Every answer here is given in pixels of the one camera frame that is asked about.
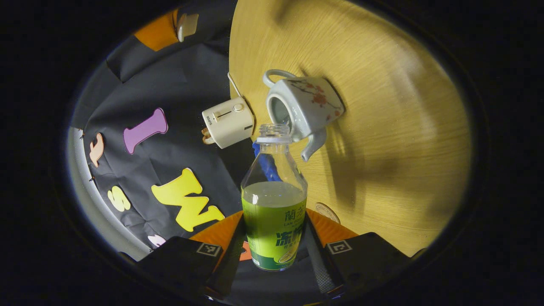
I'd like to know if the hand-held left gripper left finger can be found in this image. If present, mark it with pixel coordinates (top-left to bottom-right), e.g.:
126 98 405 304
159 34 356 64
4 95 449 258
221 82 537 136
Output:
135 210 248 300

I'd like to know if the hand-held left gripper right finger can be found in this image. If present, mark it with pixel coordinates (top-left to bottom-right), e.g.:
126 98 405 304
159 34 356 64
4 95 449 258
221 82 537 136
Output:
304 208 412 298

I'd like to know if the white teacup lid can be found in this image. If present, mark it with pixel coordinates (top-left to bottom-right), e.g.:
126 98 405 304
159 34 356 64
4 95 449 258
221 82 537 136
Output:
176 13 199 43

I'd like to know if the round wooden coaster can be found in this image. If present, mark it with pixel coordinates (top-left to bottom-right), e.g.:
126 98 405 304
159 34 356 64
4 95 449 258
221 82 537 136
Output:
314 202 341 225

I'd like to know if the green label water bottle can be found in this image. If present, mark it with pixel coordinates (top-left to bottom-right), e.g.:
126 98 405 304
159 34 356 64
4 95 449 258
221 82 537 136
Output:
241 123 308 272

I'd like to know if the white floral teacup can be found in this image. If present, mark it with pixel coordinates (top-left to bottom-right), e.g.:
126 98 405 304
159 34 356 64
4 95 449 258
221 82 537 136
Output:
263 69 346 162

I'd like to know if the black backdrop cloth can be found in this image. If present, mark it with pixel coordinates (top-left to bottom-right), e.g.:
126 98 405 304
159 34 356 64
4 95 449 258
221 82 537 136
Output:
70 8 332 306

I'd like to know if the white toaster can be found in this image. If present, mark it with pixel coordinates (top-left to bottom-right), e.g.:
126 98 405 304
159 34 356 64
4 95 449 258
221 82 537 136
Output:
201 96 255 149

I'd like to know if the blue towel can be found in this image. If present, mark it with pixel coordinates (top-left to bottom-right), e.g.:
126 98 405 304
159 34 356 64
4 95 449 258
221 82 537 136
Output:
252 142 283 182

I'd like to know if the white toaster cable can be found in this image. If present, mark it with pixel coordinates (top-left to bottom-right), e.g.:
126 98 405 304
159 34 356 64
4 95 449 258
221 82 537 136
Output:
227 71 243 99

